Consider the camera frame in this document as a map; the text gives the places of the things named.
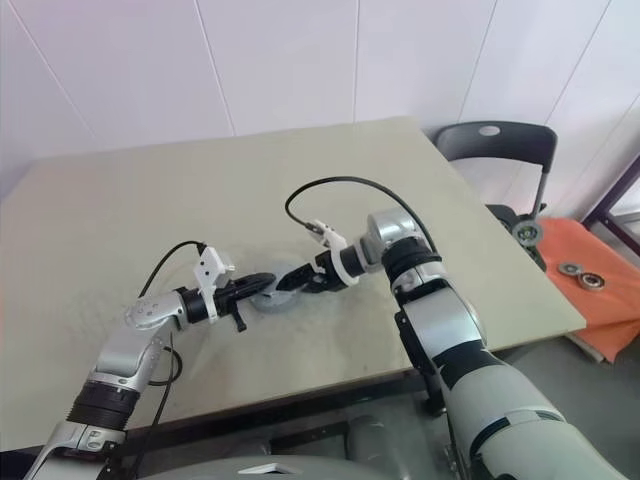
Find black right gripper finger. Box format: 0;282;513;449
278;278;316;295
276;264;322;287

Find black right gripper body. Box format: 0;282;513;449
303;251;349;296

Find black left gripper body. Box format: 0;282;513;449
212;277;250;334

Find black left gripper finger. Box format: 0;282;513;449
239;283;274;304
238;273;278;294

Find silver motor stator copper windings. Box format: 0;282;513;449
249;279;302;315

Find round part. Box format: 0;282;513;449
512;222;545;250

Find black folding chair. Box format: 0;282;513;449
434;121;559;271

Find white flat board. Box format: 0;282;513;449
567;332;609;364

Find orange cloth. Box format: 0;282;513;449
532;218;640;364

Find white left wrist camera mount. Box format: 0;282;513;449
193;246;236;324

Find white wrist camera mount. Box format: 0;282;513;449
304;219;361;286
193;246;236;324

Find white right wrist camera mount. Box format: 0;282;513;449
304;219;361;286

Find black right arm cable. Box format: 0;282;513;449
283;174;441;261

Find black table frame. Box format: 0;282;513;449
114;367;441;480

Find dark metal door frame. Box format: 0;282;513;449
582;152;640;241

